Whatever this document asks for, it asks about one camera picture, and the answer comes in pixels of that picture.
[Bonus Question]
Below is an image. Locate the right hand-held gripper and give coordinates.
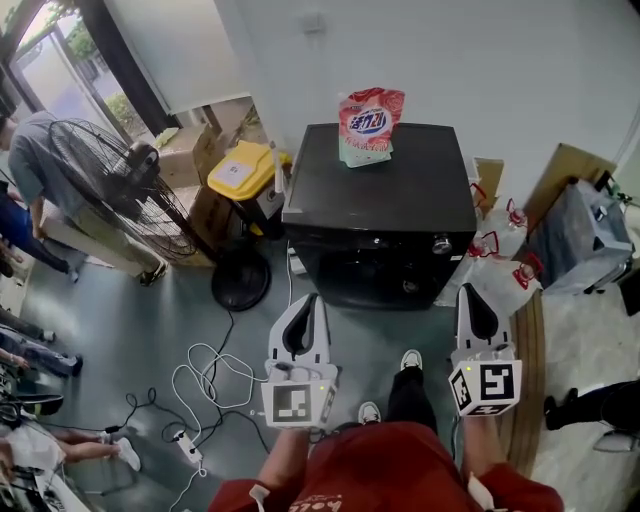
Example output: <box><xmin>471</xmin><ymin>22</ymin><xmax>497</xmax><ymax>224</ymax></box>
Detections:
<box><xmin>447</xmin><ymin>282</ymin><xmax>524</xmax><ymax>418</ymax></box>

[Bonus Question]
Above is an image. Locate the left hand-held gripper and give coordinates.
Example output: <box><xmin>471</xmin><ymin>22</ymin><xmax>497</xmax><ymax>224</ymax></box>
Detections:
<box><xmin>260</xmin><ymin>293</ymin><xmax>342</xmax><ymax>431</ymax></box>

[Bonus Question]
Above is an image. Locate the black washing machine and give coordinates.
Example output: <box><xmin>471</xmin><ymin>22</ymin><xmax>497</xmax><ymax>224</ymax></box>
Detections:
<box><xmin>281</xmin><ymin>122</ymin><xmax>479</xmax><ymax>312</ymax></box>

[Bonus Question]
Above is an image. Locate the person's left forearm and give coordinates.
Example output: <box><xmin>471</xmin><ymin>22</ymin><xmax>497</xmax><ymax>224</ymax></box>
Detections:
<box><xmin>256</xmin><ymin>425</ymin><xmax>312</xmax><ymax>497</ymax></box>

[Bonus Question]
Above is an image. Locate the person's right forearm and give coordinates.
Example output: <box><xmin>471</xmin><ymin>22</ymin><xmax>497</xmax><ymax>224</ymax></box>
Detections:
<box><xmin>458</xmin><ymin>412</ymin><xmax>502</xmax><ymax>484</ymax></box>

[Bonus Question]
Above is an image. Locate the wooden board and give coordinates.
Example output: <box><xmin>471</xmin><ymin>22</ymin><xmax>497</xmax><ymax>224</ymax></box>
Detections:
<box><xmin>498</xmin><ymin>288</ymin><xmax>547</xmax><ymax>477</ymax></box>

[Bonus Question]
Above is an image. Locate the person's black trouser leg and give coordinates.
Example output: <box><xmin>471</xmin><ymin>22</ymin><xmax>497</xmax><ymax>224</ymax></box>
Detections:
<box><xmin>385</xmin><ymin>366</ymin><xmax>439</xmax><ymax>435</ymax></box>

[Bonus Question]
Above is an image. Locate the grey hard case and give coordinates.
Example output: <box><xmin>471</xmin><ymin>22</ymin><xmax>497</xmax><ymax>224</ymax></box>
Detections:
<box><xmin>525</xmin><ymin>175</ymin><xmax>637</xmax><ymax>297</ymax></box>

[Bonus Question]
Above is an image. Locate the small cardboard box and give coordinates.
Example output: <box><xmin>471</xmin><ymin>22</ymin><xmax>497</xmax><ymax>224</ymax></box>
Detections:
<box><xmin>471</xmin><ymin>156</ymin><xmax>506</xmax><ymax>220</ymax></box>

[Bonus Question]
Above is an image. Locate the white power strip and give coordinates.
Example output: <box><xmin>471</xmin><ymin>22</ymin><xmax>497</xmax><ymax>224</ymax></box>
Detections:
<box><xmin>171</xmin><ymin>430</ymin><xmax>205</xmax><ymax>465</ymax></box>

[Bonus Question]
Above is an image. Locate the person's red shirt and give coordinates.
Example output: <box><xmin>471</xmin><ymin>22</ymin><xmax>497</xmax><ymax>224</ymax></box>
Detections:
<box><xmin>207</xmin><ymin>420</ymin><xmax>566</xmax><ymax>512</ymax></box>

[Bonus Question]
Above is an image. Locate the large cardboard box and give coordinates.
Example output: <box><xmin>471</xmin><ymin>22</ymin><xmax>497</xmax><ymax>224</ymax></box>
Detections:
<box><xmin>158</xmin><ymin>122</ymin><xmax>236</xmax><ymax>251</ymax></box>

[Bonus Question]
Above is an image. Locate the yellow lidded bin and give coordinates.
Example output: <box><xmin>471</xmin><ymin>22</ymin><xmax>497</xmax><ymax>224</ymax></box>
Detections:
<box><xmin>206</xmin><ymin>140</ymin><xmax>292</xmax><ymax>237</ymax></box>

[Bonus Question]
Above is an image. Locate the brown cardboard sheet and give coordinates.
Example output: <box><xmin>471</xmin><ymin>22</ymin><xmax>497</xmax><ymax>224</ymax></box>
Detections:
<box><xmin>523</xmin><ymin>142</ymin><xmax>617</xmax><ymax>229</ymax></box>

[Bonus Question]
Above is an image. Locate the pink detergent pouch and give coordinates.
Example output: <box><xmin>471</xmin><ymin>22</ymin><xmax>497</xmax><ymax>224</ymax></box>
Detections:
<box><xmin>337</xmin><ymin>87</ymin><xmax>407</xmax><ymax>170</ymax></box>

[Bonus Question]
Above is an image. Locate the black floor fan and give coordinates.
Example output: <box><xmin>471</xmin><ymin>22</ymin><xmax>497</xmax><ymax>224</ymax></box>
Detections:
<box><xmin>48</xmin><ymin>117</ymin><xmax>272</xmax><ymax>313</ymax></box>

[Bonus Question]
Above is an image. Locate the clear jug with red handle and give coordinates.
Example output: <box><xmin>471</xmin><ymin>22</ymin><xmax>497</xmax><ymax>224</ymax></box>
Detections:
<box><xmin>468</xmin><ymin>181</ymin><xmax>490</xmax><ymax>217</ymax></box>
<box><xmin>466</xmin><ymin>230</ymin><xmax>502</xmax><ymax>260</ymax></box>
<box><xmin>499</xmin><ymin>251</ymin><xmax>546</xmax><ymax>294</ymax></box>
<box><xmin>494</xmin><ymin>197</ymin><xmax>530</xmax><ymax>251</ymax></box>

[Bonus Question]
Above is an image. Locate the white cable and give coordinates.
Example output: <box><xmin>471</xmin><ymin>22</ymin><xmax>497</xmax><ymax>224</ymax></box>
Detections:
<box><xmin>167</xmin><ymin>239</ymin><xmax>294</xmax><ymax>512</ymax></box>

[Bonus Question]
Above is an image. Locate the black cable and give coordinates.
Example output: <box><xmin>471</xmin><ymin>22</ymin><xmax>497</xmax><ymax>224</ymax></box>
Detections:
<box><xmin>29</xmin><ymin>307</ymin><xmax>274</xmax><ymax>454</ymax></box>

